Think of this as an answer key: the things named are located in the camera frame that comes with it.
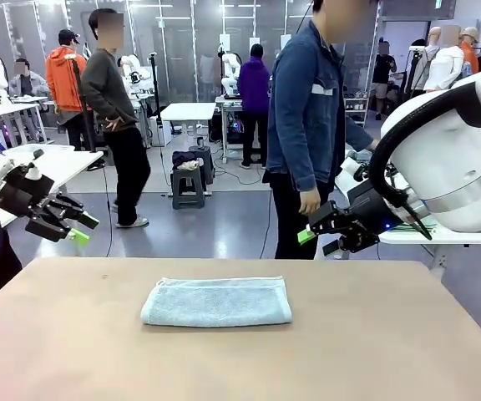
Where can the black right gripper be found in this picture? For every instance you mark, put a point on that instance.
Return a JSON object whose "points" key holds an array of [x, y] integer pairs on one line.
{"points": [[368, 204]]}

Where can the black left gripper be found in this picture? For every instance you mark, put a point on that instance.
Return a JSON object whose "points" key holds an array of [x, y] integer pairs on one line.
{"points": [[27, 192]]}

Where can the light blue towel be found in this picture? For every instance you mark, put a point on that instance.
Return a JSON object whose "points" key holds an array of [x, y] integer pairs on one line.
{"points": [[215, 303]]}

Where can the person's left forearm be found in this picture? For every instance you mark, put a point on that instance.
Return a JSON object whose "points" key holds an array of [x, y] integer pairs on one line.
{"points": [[357, 133]]}

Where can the person's right forearm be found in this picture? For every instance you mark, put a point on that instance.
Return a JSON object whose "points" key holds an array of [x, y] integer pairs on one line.
{"points": [[292, 167]]}

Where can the person's right hand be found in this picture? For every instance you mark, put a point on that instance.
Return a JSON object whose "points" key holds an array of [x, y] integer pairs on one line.
{"points": [[309, 200]]}

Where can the person's left hand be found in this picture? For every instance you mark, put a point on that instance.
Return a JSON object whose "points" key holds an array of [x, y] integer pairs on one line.
{"points": [[373, 145]]}

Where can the black tripod pole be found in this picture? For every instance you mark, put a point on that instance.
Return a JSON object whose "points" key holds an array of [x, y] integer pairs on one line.
{"points": [[82, 104]]}

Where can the person in denim jacket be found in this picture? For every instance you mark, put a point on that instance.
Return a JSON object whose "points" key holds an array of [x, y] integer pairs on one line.
{"points": [[303, 104]]}

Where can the grey plastic stool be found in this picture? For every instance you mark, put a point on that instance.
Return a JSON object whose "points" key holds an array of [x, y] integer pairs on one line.
{"points": [[186, 172]]}

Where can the seated person in grey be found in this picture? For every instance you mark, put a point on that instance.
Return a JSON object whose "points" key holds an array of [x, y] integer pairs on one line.
{"points": [[25, 85]]}

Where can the pile of dark clothes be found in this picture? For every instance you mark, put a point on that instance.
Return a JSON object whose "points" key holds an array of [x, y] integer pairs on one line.
{"points": [[184, 158]]}

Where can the person in orange hoodie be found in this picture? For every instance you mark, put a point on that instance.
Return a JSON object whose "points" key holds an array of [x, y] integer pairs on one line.
{"points": [[59, 79]]}

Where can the person in dark grey sweater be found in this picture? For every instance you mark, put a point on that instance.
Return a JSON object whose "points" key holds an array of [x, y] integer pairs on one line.
{"points": [[107, 83]]}

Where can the black pole on white base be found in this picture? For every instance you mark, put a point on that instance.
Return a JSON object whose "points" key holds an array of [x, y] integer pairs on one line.
{"points": [[156, 104]]}

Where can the dark plastic stool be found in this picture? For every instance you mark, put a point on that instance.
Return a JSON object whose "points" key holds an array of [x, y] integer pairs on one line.
{"points": [[207, 163]]}

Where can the white background table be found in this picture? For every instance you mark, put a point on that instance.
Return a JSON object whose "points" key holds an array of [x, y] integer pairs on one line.
{"points": [[188, 112]]}

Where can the person in black t-shirt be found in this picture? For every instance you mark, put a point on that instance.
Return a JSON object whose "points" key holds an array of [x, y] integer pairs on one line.
{"points": [[384, 67]]}

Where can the person in purple hoodie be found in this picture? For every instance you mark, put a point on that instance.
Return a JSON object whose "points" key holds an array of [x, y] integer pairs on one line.
{"points": [[253, 83]]}

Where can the mannequin in white top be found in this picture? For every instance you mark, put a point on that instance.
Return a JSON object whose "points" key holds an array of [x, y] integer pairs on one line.
{"points": [[445, 67]]}

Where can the mannequin with hat, orange top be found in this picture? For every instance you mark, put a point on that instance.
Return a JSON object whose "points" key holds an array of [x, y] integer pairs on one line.
{"points": [[470, 54]]}

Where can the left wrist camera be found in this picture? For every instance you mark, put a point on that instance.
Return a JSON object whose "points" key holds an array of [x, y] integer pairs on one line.
{"points": [[33, 172]]}

